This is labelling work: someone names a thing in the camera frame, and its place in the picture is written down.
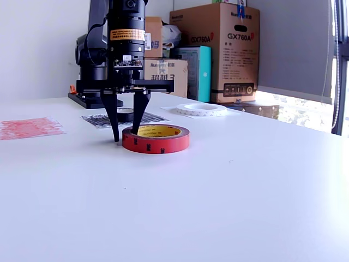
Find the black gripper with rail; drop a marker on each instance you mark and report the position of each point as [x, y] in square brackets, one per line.
[158, 86]

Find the black tape roll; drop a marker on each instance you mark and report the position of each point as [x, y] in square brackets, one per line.
[125, 116]

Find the red tape roll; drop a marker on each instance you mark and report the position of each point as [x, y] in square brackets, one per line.
[158, 144]

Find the white tape roll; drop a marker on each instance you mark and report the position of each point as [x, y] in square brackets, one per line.
[201, 112]

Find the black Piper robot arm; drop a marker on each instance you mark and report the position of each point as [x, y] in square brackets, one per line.
[126, 16]

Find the blue tape strip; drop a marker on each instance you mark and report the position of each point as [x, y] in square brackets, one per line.
[240, 11]

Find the black scribbled paper sheet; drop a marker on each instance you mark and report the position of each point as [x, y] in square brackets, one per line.
[155, 118]

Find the orange clamp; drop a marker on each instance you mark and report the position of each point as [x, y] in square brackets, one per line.
[73, 89]

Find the cardboard box with Chinese print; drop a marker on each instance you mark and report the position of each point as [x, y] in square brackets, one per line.
[181, 75]

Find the small cardboard box shipping label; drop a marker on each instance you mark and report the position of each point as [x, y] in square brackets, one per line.
[155, 27]

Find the teal carton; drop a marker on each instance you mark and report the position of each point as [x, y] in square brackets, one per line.
[204, 73]

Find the white plastic bag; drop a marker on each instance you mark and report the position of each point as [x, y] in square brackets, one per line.
[171, 32]

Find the red scribbled paper sheet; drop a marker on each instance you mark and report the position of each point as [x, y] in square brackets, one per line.
[30, 128]

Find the large GX760A cardboard box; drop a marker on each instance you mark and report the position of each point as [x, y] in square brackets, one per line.
[218, 68]

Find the blank white paper sheet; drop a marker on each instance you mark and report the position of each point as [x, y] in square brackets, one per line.
[234, 112]

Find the green carton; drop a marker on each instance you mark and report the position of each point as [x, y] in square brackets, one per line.
[217, 1]

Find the grey roller blind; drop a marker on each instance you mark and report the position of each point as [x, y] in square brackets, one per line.
[294, 41]

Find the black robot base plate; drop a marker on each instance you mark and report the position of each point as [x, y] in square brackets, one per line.
[87, 101]

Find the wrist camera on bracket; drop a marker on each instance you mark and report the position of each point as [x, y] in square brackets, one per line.
[128, 64]

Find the dark window frame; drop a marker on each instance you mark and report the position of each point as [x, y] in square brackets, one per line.
[342, 109]

